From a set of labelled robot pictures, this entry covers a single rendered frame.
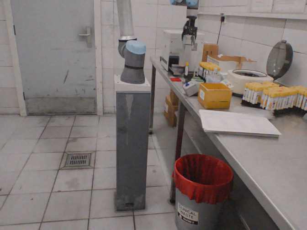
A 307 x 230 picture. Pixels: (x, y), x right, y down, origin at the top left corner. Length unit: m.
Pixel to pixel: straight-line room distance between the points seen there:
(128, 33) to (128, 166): 0.84
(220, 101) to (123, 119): 0.59
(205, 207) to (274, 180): 0.82
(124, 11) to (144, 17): 1.70
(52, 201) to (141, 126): 0.90
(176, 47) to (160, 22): 1.33
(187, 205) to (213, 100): 0.67
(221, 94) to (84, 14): 2.26
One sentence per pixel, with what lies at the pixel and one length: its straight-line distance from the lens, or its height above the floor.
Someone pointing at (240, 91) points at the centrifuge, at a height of 0.91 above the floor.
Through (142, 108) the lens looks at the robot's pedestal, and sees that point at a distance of 1.54.
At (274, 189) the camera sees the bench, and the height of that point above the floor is 0.87.
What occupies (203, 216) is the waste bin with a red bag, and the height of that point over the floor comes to 0.21.
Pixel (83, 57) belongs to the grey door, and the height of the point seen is 0.76.
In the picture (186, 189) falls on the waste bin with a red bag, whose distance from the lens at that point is 1.55.
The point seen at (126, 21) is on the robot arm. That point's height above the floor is 1.25.
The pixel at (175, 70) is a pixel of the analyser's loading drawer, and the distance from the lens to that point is 1.89.
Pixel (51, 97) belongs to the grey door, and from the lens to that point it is 3.47.
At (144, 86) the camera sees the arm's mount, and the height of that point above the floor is 0.91.
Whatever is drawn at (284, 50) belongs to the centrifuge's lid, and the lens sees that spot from 1.78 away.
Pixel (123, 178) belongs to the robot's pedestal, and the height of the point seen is 0.28.
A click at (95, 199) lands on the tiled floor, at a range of 2.05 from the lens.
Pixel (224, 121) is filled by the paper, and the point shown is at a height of 0.89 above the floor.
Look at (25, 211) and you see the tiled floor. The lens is 2.07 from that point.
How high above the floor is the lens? 1.31
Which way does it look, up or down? 22 degrees down
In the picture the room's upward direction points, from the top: 3 degrees clockwise
